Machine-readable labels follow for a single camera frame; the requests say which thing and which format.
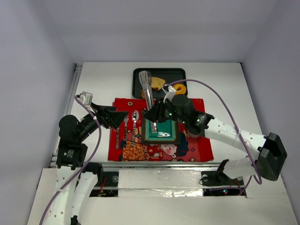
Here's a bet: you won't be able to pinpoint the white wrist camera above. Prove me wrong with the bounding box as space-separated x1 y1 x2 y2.
162 85 176 103
78 91 93 106

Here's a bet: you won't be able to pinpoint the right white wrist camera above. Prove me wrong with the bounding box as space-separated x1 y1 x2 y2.
162 85 176 103

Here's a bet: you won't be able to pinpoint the purple grey cup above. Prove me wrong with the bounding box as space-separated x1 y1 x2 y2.
186 127 200 138

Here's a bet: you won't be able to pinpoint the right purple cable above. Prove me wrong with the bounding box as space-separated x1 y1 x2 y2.
166 79 263 185

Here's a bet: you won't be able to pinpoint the black rectangular baking tray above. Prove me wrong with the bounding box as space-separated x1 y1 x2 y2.
132 68 186 99

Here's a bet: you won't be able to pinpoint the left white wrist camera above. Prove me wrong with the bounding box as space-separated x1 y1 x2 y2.
78 91 93 106

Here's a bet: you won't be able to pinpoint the toasted bread slice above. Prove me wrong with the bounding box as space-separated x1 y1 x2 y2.
151 77 165 91

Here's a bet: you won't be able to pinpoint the red illustrated placemat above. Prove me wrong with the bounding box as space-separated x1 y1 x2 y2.
108 98 214 162

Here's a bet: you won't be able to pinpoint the square teal ceramic plate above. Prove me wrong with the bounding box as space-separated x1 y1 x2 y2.
141 110 180 144

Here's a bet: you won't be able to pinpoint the patterned handle spoon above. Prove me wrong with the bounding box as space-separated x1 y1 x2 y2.
131 110 139 147

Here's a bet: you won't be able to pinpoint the metal kitchen tongs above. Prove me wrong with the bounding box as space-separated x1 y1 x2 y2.
138 70 159 133

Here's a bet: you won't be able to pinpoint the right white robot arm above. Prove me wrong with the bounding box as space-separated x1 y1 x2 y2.
144 95 287 181

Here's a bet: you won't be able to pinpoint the small brown bread roll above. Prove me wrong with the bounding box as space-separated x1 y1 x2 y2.
141 90 145 99

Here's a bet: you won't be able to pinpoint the patterned handle fork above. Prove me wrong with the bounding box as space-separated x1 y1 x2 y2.
124 115 129 148

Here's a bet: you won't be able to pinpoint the glazed orange donut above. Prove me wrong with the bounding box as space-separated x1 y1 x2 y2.
173 83 187 95

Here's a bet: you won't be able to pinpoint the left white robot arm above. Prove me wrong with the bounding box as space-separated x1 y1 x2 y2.
39 103 128 225

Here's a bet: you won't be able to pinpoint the aluminium frame rail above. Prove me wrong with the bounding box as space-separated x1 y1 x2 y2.
48 63 258 191

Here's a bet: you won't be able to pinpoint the patterned handle table knife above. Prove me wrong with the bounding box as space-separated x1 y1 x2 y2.
115 127 120 150

